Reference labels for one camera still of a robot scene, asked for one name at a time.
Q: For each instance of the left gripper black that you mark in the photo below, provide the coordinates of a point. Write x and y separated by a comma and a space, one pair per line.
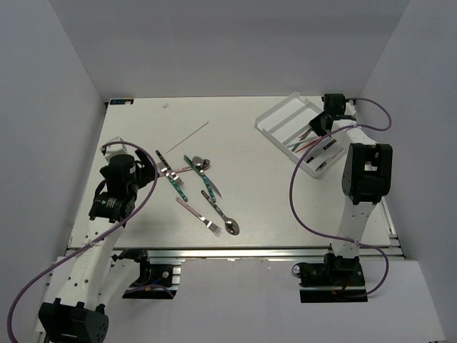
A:
146, 172

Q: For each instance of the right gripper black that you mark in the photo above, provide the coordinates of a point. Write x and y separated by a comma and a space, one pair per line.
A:
314, 125

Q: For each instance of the teal chopstick long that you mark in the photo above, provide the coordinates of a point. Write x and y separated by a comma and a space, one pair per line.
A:
295, 146

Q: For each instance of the pink handled knife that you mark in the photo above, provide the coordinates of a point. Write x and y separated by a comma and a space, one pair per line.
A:
328, 161

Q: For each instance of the white chopstick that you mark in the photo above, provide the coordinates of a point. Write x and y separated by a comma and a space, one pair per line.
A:
187, 137

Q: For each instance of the teal chopstick short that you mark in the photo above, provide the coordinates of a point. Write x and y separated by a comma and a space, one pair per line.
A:
306, 130

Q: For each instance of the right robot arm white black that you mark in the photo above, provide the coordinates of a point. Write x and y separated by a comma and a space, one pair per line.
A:
366, 176

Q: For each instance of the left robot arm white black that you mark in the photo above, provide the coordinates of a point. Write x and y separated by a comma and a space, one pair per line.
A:
78, 313

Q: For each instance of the white cutlery tray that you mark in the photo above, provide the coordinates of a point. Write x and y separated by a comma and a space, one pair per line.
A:
285, 122

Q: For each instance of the black handled knife in tray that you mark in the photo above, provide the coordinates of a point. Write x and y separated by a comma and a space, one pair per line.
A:
320, 150

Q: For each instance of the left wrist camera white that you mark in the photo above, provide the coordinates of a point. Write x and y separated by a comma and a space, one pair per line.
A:
113, 147

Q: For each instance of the teal handled fork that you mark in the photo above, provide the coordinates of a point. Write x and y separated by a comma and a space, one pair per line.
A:
177, 187

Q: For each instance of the black handled fork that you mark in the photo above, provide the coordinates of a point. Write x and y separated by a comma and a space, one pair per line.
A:
166, 163

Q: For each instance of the teal handled spoon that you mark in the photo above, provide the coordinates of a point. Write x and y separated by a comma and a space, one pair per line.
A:
197, 166

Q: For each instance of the pink handled spoon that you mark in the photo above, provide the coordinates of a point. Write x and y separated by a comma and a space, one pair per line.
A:
185, 169

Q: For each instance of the teal handled knife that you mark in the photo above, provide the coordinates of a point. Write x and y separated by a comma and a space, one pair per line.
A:
212, 184

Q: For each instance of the pink handled fork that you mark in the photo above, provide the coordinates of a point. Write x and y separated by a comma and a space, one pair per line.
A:
215, 229

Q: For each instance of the black handled spoon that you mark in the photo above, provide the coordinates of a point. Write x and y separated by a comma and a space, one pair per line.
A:
230, 224

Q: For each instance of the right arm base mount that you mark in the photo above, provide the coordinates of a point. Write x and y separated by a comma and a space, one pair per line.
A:
334, 280

